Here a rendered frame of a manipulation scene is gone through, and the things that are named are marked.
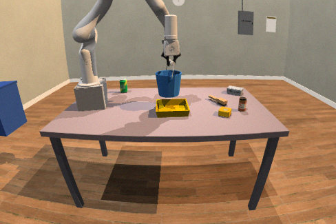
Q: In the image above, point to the green drink can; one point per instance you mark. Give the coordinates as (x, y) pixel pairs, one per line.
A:
(123, 85)

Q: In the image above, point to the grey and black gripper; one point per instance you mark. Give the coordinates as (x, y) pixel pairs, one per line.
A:
(171, 48)

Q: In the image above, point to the small brown jar with black lid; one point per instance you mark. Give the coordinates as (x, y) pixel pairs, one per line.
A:
(242, 104)

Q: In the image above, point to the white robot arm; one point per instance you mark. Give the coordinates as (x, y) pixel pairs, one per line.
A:
(86, 31)

